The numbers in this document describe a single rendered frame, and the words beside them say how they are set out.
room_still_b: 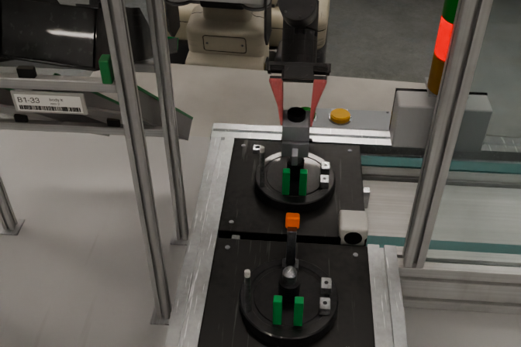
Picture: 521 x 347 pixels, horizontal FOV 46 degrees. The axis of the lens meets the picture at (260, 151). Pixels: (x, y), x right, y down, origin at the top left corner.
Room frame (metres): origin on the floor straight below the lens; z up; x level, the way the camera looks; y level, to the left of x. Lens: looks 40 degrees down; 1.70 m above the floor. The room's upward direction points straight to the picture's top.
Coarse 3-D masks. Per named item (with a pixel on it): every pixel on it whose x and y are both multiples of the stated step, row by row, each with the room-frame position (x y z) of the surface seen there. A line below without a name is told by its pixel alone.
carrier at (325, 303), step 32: (224, 256) 0.63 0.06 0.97; (256, 256) 0.63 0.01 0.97; (320, 256) 0.63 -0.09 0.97; (352, 256) 0.63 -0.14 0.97; (224, 288) 0.57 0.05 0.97; (256, 288) 0.55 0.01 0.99; (288, 288) 0.52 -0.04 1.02; (320, 288) 0.55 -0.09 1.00; (352, 288) 0.57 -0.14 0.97; (224, 320) 0.51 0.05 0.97; (256, 320) 0.50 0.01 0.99; (288, 320) 0.50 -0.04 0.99; (320, 320) 0.50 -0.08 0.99; (352, 320) 0.51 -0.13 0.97
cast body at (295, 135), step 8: (288, 112) 0.80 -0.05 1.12; (296, 112) 0.80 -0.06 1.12; (304, 112) 0.80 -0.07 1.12; (288, 120) 0.79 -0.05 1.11; (296, 120) 0.79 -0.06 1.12; (304, 120) 0.79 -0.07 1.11; (288, 128) 0.78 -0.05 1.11; (296, 128) 0.78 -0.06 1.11; (304, 128) 0.77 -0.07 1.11; (288, 136) 0.78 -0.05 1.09; (296, 136) 0.78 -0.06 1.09; (304, 136) 0.77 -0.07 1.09; (288, 144) 0.77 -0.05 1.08; (296, 144) 0.77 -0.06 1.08; (304, 144) 0.77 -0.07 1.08; (288, 152) 0.77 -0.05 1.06; (296, 152) 0.76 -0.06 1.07; (304, 152) 0.77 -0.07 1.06; (296, 160) 0.75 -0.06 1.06
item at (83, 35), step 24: (0, 0) 0.69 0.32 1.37; (24, 0) 0.68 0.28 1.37; (48, 0) 0.78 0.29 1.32; (0, 24) 0.68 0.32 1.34; (24, 24) 0.67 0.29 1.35; (48, 24) 0.67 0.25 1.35; (72, 24) 0.66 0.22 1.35; (96, 24) 0.65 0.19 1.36; (144, 24) 0.77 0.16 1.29; (0, 48) 0.67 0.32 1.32; (24, 48) 0.66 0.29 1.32; (48, 48) 0.65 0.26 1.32; (72, 48) 0.65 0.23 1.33; (96, 48) 0.64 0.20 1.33; (144, 48) 0.76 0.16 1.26
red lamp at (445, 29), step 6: (444, 24) 0.65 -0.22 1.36; (450, 24) 0.65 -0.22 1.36; (438, 30) 0.67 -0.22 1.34; (444, 30) 0.65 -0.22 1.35; (450, 30) 0.64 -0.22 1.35; (438, 36) 0.66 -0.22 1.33; (444, 36) 0.65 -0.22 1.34; (438, 42) 0.66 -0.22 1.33; (444, 42) 0.65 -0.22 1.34; (438, 48) 0.65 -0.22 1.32; (444, 48) 0.65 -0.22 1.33; (438, 54) 0.65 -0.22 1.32; (444, 54) 0.64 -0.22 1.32; (444, 60) 0.64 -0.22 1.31
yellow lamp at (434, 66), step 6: (432, 60) 0.67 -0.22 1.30; (438, 60) 0.65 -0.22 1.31; (432, 66) 0.66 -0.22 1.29; (438, 66) 0.65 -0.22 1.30; (432, 72) 0.66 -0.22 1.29; (438, 72) 0.65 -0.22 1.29; (432, 78) 0.65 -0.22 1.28; (438, 78) 0.65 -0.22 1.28; (432, 84) 0.65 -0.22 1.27; (438, 84) 0.64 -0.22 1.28; (432, 90) 0.65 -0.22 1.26; (438, 90) 0.64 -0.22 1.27
